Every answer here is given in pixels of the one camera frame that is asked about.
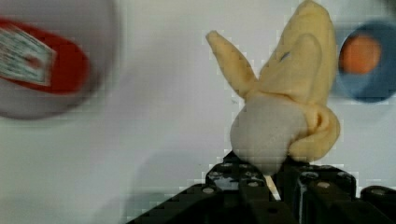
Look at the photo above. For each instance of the plush red ketchup bottle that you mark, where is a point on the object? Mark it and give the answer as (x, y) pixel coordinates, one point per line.
(40, 60)

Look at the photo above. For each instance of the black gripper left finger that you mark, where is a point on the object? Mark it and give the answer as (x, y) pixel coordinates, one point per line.
(234, 192)

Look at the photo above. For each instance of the plush peeled banana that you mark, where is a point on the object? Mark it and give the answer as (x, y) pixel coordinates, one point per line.
(286, 113)

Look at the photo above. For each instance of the grey round plate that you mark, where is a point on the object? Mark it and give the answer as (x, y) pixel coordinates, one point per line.
(93, 25)

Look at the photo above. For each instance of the orange ball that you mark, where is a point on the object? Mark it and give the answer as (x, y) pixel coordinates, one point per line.
(360, 55)

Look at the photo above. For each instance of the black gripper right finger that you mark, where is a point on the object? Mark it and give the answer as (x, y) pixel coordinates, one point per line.
(323, 194)

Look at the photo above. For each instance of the blue bowl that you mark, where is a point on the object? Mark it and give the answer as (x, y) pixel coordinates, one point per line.
(378, 85)

